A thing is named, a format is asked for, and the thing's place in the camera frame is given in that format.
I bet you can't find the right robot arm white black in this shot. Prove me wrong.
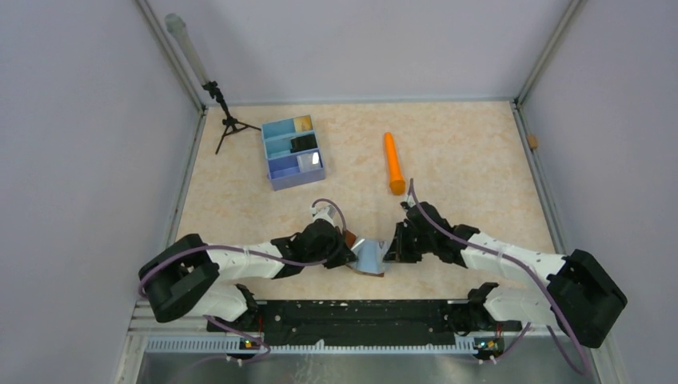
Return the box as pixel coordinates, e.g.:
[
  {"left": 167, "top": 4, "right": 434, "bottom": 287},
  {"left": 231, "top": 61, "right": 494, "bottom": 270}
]
[{"left": 384, "top": 202, "right": 628, "bottom": 348}]

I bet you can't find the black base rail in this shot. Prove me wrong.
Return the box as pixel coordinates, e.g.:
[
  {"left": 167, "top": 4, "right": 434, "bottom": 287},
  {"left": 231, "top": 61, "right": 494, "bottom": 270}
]
[{"left": 230, "top": 299, "right": 523, "bottom": 346}]

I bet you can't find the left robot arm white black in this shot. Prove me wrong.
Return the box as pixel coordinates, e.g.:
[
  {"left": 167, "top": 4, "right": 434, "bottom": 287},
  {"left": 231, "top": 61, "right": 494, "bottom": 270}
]
[{"left": 138, "top": 219, "right": 357, "bottom": 331}]

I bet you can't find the white cable duct strip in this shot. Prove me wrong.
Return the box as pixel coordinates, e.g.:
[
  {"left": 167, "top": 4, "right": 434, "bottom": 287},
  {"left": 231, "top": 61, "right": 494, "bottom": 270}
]
[{"left": 145, "top": 336, "right": 477, "bottom": 355}]

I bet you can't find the black card in tray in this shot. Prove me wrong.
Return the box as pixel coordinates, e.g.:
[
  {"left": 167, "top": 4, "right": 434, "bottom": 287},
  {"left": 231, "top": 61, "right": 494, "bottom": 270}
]
[{"left": 290, "top": 134, "right": 317, "bottom": 153}]

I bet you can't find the small black tripod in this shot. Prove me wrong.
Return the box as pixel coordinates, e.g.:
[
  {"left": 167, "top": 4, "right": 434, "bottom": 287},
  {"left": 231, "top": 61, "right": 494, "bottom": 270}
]
[{"left": 201, "top": 81, "right": 261, "bottom": 154}]

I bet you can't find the silver card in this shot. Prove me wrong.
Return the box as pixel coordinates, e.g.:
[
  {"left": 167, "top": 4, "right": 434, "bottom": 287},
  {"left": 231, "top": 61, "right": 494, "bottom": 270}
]
[{"left": 297, "top": 151, "right": 322, "bottom": 173}]

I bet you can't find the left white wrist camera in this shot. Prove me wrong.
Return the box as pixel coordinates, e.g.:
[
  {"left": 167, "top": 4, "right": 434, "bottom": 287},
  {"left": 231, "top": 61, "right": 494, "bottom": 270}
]
[{"left": 312, "top": 206, "right": 337, "bottom": 226}]

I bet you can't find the blue compartment tray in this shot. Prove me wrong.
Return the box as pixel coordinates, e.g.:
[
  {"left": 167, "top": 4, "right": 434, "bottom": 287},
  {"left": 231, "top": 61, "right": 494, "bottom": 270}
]
[{"left": 261, "top": 118, "right": 325, "bottom": 191}]

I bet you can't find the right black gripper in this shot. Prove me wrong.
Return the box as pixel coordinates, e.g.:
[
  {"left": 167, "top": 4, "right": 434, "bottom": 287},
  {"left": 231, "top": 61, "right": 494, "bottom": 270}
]
[{"left": 383, "top": 221, "right": 436, "bottom": 263}]

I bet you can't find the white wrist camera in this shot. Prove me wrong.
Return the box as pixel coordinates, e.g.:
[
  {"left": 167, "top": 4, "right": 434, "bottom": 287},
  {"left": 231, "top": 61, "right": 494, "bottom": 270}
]
[
  {"left": 401, "top": 194, "right": 417, "bottom": 211},
  {"left": 312, "top": 206, "right": 337, "bottom": 226}
]

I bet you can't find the brown leather card holder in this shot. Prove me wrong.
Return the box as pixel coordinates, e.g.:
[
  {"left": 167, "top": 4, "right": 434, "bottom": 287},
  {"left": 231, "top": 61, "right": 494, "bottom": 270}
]
[{"left": 344, "top": 230, "right": 396, "bottom": 278}]

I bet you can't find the gold card in tray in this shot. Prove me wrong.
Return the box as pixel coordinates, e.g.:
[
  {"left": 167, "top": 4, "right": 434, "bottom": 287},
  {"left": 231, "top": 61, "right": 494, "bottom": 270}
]
[{"left": 293, "top": 115, "right": 313, "bottom": 133}]

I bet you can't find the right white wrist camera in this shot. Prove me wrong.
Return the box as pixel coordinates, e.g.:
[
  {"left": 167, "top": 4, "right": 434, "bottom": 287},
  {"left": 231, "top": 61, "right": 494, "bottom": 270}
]
[{"left": 401, "top": 194, "right": 417, "bottom": 211}]

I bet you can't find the orange cylinder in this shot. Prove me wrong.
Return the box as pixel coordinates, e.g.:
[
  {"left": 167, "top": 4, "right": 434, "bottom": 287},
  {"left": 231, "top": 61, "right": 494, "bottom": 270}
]
[{"left": 384, "top": 132, "right": 406, "bottom": 195}]

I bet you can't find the small tan block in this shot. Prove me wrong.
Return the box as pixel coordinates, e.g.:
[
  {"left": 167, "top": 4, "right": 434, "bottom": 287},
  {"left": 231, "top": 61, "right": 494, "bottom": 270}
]
[{"left": 525, "top": 134, "right": 539, "bottom": 150}]

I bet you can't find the grey tube on frame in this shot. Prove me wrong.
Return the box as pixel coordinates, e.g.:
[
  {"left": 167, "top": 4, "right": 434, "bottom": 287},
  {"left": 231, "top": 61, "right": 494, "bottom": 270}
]
[{"left": 164, "top": 13, "right": 211, "bottom": 88}]

